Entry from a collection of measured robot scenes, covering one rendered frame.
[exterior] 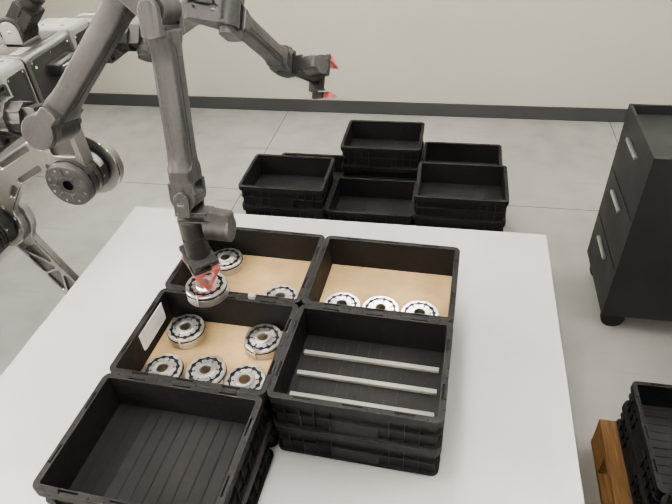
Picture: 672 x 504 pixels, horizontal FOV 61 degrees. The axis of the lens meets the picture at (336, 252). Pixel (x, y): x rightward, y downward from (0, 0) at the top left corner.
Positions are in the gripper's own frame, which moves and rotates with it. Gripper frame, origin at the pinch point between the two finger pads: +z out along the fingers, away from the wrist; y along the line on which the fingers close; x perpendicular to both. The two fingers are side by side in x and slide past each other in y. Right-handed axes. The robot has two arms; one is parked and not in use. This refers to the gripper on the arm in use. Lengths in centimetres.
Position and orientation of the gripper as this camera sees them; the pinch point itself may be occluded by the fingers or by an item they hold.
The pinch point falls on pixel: (205, 280)
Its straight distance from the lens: 145.1
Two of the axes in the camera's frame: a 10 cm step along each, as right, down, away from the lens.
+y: -5.3, -5.3, 6.6
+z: 0.4, 7.7, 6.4
